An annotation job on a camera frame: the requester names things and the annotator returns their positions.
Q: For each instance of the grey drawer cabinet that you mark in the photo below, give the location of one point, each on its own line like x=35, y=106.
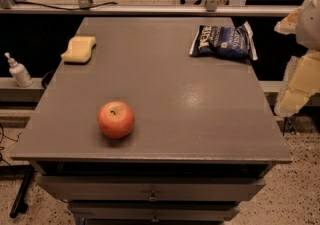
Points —
x=194, y=117

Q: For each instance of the blue chip bag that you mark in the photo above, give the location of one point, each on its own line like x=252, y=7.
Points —
x=225, y=42

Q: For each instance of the black floor stand bar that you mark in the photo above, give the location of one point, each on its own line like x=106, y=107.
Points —
x=20, y=206

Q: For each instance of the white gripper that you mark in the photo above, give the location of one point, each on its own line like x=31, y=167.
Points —
x=309, y=25

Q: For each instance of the red apple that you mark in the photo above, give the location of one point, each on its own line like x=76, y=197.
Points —
x=116, y=119

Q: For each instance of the yellow sponge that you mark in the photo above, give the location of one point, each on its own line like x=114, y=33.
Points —
x=79, y=49

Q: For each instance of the top drawer with knob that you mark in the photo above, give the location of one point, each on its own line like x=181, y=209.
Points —
x=150, y=188

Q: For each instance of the white pump bottle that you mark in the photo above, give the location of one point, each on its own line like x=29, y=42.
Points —
x=19, y=72

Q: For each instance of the drawer with knob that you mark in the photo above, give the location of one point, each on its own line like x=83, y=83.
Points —
x=150, y=188
x=153, y=212

